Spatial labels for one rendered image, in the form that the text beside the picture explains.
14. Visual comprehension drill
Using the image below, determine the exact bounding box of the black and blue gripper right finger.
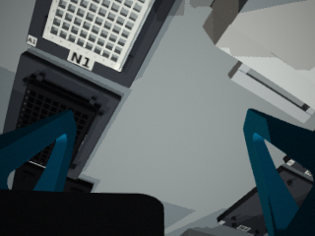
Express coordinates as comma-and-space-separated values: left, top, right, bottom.
243, 108, 315, 236

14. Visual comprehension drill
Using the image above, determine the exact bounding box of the grey drawer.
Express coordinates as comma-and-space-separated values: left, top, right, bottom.
203, 0, 315, 124

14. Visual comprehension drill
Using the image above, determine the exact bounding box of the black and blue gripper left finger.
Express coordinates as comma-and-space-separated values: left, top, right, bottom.
0, 109, 77, 192

